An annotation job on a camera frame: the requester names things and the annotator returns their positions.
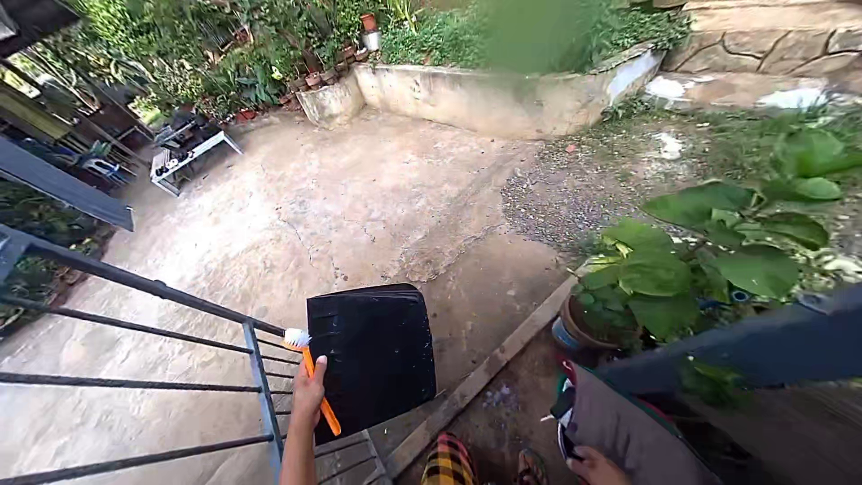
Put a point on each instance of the person's left hand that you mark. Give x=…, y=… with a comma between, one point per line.
x=308, y=394

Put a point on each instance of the person's right hand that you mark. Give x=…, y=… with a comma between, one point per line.
x=597, y=467

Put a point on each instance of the person's left thumb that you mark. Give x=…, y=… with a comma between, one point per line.
x=320, y=371

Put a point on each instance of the person's right fingers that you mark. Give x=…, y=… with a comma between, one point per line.
x=579, y=463

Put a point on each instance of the orange brush with white bristles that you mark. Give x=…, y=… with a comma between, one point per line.
x=327, y=408

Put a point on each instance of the black rectangular mat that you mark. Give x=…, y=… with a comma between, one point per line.
x=380, y=354

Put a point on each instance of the person's left forearm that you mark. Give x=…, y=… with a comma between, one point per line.
x=298, y=455

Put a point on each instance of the grey slatted step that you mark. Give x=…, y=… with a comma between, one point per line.
x=348, y=461

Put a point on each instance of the long wooden plank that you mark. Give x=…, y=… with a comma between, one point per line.
x=485, y=374

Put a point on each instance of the person's legs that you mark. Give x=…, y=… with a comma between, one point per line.
x=447, y=465

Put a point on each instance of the brown round plant pot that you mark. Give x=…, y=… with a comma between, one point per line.
x=574, y=324

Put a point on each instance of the blue-grey metal railing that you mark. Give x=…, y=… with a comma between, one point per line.
x=151, y=286

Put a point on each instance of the blue-grey metal beam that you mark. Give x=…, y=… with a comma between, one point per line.
x=741, y=338

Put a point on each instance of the broad-leaved green plant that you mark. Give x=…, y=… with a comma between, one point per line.
x=655, y=269

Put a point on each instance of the white slatted bench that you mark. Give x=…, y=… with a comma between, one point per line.
x=202, y=152

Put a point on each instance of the row of small terracotta pots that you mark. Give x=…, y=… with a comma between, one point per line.
x=328, y=76

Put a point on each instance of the blue white plastic chair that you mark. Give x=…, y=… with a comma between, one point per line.
x=102, y=165

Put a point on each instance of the grey corrugated roof sheet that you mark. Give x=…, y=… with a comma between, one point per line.
x=60, y=180

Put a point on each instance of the white flower pot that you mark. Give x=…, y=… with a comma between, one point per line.
x=372, y=41

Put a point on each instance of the green leafy ground plants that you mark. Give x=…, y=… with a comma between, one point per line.
x=438, y=40

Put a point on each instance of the dense green garden bushes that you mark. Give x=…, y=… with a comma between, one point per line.
x=175, y=50

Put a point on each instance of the terracotta flower pot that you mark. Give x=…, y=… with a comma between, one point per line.
x=368, y=22

